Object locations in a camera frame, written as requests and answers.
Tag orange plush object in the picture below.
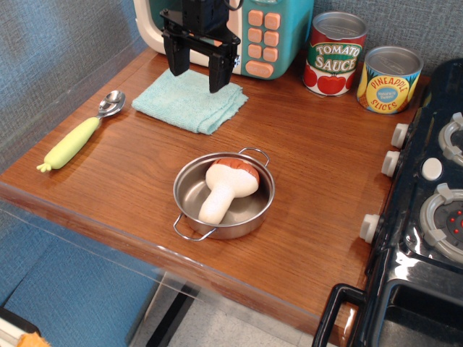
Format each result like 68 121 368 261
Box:
17 333 51 347

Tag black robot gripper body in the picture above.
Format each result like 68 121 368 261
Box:
160 1 241 67

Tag tomato sauce can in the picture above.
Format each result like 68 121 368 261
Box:
303 11 368 96

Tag black toy stove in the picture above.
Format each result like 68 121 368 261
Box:
313 59 462 346

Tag plush white brown mushroom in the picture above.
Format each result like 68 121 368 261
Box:
198 158 260 225

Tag teal toy microwave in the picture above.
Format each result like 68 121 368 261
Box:
133 0 314 80

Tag small steel pot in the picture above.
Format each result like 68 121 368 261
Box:
173 147 276 242

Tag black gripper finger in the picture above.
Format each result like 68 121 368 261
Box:
208 54 235 93
163 36 190 76

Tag spoon with green handle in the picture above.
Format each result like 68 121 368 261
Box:
36 90 126 173

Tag light blue cloth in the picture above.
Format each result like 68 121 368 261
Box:
132 69 248 135

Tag pineapple slices can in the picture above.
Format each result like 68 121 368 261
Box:
357 46 423 115

